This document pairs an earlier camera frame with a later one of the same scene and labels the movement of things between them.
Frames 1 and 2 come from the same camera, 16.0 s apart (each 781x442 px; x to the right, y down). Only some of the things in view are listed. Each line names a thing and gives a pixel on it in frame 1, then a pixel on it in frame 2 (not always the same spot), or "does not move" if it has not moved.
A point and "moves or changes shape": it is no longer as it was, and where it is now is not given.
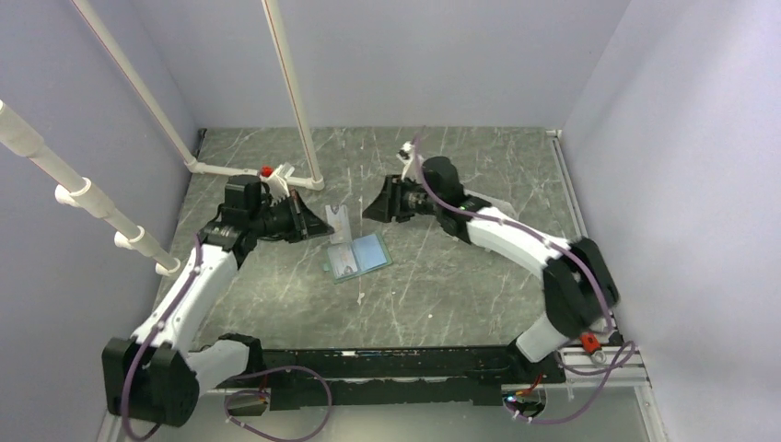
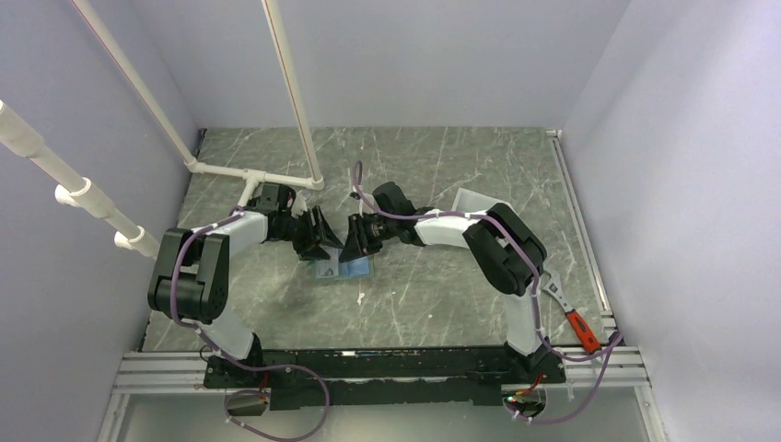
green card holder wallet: (357, 258) moves or changes shape
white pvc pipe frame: (20, 139) does not move
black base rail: (332, 378) does not move
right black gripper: (388, 206) → (358, 243)
